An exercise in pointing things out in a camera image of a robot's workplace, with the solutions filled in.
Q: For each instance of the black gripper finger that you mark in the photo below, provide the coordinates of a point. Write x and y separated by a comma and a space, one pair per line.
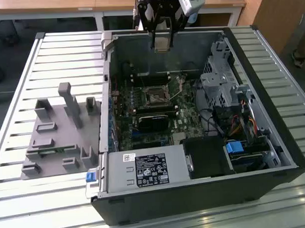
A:
172, 39
154, 40

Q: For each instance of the silver CPU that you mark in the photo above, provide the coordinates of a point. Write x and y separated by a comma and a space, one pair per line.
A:
162, 42

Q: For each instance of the silver drive cage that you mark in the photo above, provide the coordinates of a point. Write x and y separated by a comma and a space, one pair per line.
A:
214, 86

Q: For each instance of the green motherboard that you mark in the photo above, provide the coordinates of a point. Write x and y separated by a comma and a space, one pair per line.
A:
187, 110

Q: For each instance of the black graphics card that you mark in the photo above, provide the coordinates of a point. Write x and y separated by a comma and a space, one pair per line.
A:
152, 122

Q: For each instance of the wooden cabinet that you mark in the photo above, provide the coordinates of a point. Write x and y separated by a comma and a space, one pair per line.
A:
276, 14

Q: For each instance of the wooden desk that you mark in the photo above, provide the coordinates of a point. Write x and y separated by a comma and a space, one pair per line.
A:
51, 5

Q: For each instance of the blue disk carrier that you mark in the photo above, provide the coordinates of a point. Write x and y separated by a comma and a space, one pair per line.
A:
234, 148

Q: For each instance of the person's shoe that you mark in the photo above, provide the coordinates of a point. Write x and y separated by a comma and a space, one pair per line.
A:
299, 59

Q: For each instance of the grey parts rack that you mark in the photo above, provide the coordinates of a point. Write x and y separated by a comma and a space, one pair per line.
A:
60, 137

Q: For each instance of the grey power supply unit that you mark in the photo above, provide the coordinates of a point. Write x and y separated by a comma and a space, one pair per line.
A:
119, 175

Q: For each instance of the green RAM stick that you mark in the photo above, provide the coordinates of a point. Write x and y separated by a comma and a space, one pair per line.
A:
59, 149

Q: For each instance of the blue case latch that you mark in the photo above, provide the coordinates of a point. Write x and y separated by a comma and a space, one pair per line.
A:
91, 177

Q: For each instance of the black PC case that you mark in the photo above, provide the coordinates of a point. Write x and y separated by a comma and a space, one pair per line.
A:
170, 206

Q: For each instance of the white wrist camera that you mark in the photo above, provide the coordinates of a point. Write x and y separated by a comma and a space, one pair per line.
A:
186, 4

